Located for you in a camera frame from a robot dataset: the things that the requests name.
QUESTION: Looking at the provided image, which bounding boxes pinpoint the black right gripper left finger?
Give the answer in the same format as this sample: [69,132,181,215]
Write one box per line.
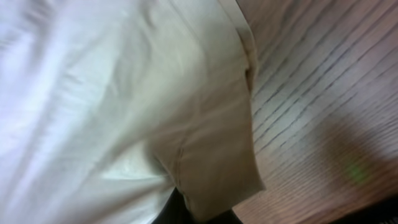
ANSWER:
[152,188,195,224]

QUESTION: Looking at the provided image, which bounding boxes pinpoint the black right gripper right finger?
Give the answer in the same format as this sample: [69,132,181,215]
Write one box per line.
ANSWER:
[207,209,243,224]

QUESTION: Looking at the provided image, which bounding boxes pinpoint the beige cotton shorts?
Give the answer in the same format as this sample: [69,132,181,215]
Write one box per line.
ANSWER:
[1,0,264,223]

